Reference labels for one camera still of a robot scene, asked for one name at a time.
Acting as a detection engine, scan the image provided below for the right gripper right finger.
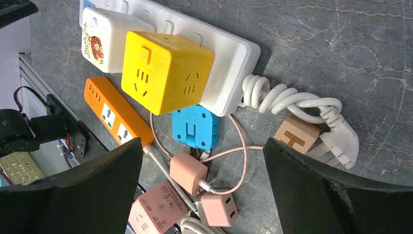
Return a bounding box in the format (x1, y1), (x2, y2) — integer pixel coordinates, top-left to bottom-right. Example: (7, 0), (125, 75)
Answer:
(263, 137), (413, 234)

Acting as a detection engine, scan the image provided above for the small pink charger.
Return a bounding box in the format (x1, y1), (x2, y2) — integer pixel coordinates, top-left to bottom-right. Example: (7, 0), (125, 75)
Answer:
(169, 151), (208, 195)

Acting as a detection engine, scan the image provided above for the large pink cube adapter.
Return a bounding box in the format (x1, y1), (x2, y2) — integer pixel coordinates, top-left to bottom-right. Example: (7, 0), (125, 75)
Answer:
(128, 181), (188, 234)

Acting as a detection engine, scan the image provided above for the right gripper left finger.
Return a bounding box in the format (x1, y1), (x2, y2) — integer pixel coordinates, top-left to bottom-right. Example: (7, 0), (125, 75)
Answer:
(0, 138), (143, 234)

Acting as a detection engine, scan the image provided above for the thin pink usb cable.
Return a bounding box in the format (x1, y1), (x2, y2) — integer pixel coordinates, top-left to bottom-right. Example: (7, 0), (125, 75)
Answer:
(150, 111), (265, 195)

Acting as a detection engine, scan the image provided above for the wooden letter cube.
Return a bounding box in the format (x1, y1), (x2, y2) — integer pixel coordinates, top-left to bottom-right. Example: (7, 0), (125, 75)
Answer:
(274, 115), (321, 154)

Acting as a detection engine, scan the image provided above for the orange power strip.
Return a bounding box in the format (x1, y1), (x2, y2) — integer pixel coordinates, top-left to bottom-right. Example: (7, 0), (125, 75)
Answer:
(84, 77), (154, 147)

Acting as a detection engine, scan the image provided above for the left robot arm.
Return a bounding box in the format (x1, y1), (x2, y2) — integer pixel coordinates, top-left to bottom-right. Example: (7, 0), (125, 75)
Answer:
(0, 86), (69, 157)

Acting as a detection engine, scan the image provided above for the white power strip cord plug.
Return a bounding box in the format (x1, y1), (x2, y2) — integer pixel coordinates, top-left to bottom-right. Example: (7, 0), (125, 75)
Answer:
(242, 75), (359, 169)

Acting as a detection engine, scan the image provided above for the white cube socket adapter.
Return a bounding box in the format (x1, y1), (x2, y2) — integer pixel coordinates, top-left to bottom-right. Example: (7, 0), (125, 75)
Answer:
(81, 7), (155, 73)

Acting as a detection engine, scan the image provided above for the blue socket adapter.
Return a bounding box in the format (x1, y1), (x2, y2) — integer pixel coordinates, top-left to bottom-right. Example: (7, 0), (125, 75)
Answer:
(171, 105), (221, 150)

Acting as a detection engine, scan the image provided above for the dusty pink usb adapter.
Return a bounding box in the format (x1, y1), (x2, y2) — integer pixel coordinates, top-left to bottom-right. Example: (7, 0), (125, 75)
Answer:
(194, 191), (239, 227)

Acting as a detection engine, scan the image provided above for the yellow cube socket adapter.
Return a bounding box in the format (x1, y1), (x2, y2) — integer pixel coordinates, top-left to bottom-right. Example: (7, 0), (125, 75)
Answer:
(121, 31), (214, 115)

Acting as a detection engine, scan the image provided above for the white multicolour power strip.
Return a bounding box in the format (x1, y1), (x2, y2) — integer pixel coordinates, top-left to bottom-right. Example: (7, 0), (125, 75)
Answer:
(79, 0), (261, 117)

